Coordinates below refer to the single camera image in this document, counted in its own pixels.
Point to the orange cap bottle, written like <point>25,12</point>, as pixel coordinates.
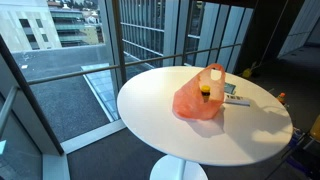
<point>281,98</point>

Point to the large yellow rounded object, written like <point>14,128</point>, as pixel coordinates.
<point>315,128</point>

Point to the yellow cap dark bottle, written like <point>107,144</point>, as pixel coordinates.
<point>205,92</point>

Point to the white table pedestal base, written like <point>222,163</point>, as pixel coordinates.
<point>176,170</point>

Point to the grey metal handrail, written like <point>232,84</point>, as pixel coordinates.
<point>100,69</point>

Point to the orange plastic bag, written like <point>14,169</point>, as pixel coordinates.
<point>193,101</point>

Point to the yellow floor object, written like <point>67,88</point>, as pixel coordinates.
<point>247,73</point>

